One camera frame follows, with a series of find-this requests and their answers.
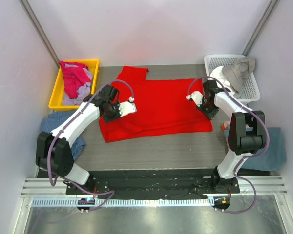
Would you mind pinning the blue checkered shirt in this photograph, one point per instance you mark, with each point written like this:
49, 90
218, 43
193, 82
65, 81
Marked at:
54, 120

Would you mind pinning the yellow plastic bin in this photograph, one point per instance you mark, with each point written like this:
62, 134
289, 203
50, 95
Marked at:
56, 99

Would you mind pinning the white slotted cable duct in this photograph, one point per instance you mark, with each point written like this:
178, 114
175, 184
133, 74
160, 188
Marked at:
83, 202

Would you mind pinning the teal folded t shirt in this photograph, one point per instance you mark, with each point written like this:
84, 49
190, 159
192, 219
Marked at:
275, 156

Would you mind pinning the grey shirt in basket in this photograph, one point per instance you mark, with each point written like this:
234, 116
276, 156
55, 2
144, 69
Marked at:
239, 72

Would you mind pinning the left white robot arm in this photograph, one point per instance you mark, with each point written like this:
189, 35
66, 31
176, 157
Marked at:
54, 152

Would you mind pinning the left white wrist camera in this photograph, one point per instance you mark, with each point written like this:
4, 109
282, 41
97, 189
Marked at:
127, 107

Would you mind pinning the white perforated basket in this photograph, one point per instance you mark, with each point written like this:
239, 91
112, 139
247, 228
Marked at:
250, 91

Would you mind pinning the pink t shirt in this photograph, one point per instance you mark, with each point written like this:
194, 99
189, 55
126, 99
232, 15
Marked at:
75, 75

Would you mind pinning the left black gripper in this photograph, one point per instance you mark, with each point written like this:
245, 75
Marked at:
110, 116

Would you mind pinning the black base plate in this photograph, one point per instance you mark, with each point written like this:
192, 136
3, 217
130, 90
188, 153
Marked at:
171, 184

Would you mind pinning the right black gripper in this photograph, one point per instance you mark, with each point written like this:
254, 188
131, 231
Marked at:
210, 111

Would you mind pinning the lavender t shirt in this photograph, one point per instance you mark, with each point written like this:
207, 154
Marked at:
83, 92

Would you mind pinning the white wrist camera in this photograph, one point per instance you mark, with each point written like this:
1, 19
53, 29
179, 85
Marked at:
196, 97
127, 107

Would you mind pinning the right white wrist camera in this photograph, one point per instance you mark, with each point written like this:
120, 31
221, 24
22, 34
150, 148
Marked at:
196, 97

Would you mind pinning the white shirt in basket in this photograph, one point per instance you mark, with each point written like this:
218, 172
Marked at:
218, 74

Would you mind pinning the red t shirt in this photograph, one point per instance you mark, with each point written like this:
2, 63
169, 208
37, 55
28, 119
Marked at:
162, 107

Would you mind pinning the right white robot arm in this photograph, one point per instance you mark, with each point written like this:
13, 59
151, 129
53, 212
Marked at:
247, 132

